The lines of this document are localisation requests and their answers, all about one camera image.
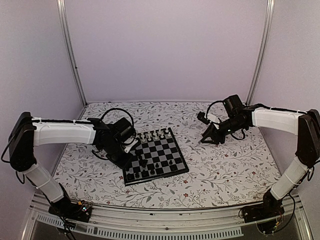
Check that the left aluminium frame post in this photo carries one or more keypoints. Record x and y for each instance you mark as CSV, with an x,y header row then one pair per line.
x,y
61,6

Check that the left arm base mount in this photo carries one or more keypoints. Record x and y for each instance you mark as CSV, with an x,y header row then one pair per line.
x,y
65,208

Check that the front aluminium rail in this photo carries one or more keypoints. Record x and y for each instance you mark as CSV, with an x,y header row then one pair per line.
x,y
126,223

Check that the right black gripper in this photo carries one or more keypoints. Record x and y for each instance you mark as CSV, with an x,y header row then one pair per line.
x,y
214,133

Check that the aluminium frame post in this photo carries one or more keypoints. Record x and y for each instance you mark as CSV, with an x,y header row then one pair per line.
x,y
61,6
267,24

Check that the black and grey chessboard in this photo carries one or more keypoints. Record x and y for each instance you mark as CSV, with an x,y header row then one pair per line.
x,y
161,152

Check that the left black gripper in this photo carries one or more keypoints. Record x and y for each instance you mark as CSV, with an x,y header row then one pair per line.
x,y
125,164

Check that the black chess rook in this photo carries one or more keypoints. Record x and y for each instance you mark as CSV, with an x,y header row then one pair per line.
x,y
129,176

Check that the right aluminium frame post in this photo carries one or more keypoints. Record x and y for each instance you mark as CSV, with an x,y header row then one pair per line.
x,y
267,24

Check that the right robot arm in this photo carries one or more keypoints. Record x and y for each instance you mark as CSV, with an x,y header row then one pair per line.
x,y
293,137

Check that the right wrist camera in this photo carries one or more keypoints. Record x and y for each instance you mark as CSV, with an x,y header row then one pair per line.
x,y
208,118

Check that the pile of black chess pieces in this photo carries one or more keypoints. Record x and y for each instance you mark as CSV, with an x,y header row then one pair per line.
x,y
139,164

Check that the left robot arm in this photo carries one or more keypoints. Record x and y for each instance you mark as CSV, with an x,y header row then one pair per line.
x,y
34,141

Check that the row of white chess pieces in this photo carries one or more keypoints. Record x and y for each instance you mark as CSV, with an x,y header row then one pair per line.
x,y
155,135

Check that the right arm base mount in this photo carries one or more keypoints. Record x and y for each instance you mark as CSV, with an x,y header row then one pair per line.
x,y
262,212

